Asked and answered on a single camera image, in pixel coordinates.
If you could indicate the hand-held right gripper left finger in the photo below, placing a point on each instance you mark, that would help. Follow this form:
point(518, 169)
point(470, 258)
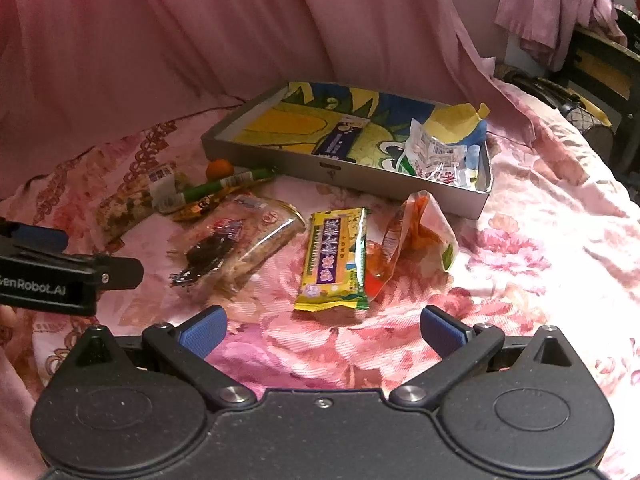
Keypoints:
point(204, 331)

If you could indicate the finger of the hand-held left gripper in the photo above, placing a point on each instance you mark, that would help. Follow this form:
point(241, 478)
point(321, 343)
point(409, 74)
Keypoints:
point(122, 273)
point(37, 237)

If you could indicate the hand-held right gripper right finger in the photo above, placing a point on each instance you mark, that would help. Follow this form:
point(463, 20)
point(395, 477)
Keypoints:
point(441, 331)

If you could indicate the granola bar packet white label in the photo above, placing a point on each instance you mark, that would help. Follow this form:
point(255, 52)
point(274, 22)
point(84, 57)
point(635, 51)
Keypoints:
point(130, 205)

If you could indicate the orange foil snack packet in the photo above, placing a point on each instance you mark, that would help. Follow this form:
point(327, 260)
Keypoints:
point(200, 207)

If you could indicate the grey box with yellow lining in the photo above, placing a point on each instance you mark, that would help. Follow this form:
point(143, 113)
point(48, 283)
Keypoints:
point(400, 190)

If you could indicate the orange transparent snack packet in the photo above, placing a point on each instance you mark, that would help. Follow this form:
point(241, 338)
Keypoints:
point(422, 232)

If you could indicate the clear packet with dark snack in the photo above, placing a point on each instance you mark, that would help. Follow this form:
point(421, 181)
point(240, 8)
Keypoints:
point(250, 240)

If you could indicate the pink floral blanket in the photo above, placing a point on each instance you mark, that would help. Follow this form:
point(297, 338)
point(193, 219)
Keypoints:
point(525, 260)

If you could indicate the green stick snack packet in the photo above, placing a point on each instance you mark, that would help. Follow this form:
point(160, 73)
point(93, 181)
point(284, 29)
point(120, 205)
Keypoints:
point(220, 186)

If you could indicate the yellow and purple snack packet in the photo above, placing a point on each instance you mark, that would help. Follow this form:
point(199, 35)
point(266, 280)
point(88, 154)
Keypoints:
point(330, 260)

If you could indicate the small orange fruit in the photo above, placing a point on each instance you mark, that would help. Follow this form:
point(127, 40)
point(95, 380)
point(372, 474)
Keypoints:
point(219, 168)

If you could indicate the white clear snack packet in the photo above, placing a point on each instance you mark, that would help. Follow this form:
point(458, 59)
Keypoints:
point(430, 155)

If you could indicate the dark blue snack packet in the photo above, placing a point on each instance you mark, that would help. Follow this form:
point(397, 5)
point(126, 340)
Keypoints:
point(340, 140)

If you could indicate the pink curtain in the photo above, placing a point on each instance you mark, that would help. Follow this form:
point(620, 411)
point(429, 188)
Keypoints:
point(200, 35)

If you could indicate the black bag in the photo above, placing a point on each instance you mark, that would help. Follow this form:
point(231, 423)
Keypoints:
point(545, 92)

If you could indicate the black and yellow furniture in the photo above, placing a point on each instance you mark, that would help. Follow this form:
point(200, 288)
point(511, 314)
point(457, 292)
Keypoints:
point(610, 65)

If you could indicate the pink hanging cloth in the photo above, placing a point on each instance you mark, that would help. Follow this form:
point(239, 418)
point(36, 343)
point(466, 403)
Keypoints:
point(545, 0)

